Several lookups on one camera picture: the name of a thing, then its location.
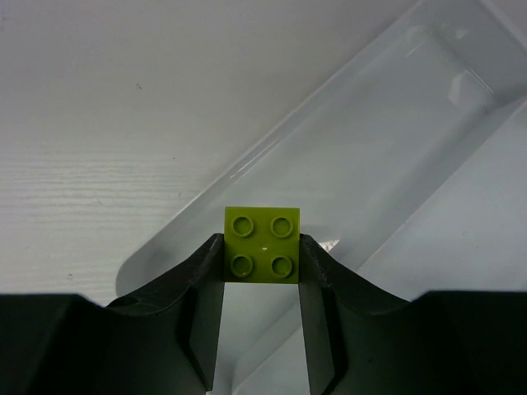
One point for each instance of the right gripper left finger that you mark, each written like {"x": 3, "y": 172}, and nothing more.
{"x": 161, "y": 338}

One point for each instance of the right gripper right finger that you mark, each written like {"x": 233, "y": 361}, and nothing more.
{"x": 360, "y": 339}

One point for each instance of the green square brick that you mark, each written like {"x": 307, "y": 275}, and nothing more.
{"x": 261, "y": 245}

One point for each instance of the white compartment sorting tray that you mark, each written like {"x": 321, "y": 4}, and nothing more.
{"x": 409, "y": 168}

